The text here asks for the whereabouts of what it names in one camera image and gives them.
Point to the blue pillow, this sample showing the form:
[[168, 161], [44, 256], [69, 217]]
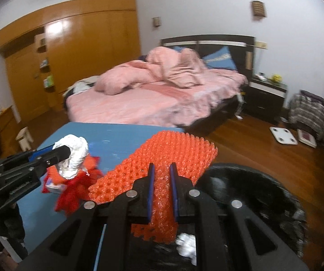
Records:
[[221, 58]]

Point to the red mesh net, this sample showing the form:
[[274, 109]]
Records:
[[74, 194]]

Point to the wooden wardrobe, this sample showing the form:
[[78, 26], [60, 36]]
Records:
[[94, 48]]

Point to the small white crumpled paper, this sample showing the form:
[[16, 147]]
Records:
[[186, 244]]

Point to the dark nightstand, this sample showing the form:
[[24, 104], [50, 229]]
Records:
[[266, 101]]

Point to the dark wooden bed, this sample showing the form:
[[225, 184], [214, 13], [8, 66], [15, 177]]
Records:
[[139, 107]]

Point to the plaid clothing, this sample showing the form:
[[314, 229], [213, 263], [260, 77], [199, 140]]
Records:
[[308, 113]]

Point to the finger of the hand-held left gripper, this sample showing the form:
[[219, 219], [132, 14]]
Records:
[[57, 155], [42, 152]]

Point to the pink duvet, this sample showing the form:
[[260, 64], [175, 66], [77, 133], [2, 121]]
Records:
[[164, 67]]

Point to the white bathroom scale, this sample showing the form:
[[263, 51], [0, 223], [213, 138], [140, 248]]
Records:
[[282, 136]]

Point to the white wooden stool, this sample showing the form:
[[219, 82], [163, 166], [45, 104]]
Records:
[[24, 137]]

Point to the green boxes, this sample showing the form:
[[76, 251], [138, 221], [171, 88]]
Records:
[[48, 81]]

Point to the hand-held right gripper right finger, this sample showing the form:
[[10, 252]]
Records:
[[173, 194]]

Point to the wall power outlet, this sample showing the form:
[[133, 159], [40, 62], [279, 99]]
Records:
[[261, 45]]

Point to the black lined trash bin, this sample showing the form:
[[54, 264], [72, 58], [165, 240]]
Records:
[[249, 180]]

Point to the framed picture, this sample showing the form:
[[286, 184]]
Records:
[[306, 138]]

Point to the white device on nightstand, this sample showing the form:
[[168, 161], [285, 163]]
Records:
[[260, 76]]

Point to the small pale packet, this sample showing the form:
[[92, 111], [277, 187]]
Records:
[[53, 188]]

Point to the yellow plush toy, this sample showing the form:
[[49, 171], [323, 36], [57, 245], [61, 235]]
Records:
[[276, 78]]

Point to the orange foam net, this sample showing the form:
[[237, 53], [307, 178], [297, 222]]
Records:
[[162, 158]]

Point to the pile of clothes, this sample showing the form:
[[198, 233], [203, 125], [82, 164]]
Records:
[[81, 86]]

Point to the wooden dresser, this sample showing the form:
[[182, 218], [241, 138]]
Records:
[[5, 129]]

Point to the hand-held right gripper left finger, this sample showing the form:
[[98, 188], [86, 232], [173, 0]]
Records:
[[150, 194]]

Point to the blue tablecloth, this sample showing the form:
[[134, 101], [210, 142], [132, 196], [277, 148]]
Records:
[[108, 138]]

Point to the small wall lamp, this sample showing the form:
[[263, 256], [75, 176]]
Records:
[[156, 22]]

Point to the white paper wad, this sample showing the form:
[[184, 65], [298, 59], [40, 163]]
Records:
[[74, 152]]

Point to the large wall lamp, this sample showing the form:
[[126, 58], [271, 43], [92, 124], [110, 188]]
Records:
[[258, 8]]

